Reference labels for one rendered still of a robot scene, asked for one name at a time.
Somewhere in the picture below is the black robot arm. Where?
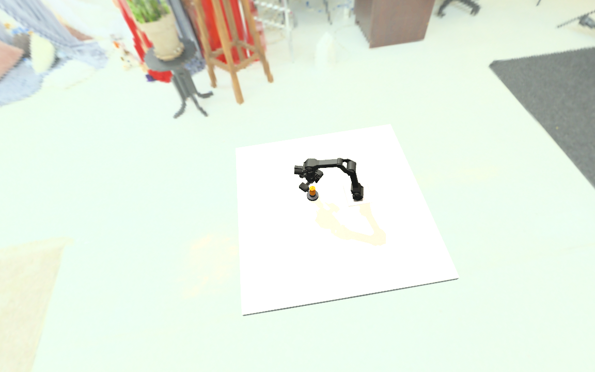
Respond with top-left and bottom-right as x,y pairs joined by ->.
294,158 -> 364,202

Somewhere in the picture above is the black round pedestal with silver shaft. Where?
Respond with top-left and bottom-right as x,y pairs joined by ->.
307,191 -> 319,201

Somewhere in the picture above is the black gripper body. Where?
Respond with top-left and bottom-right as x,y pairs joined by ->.
299,169 -> 323,192

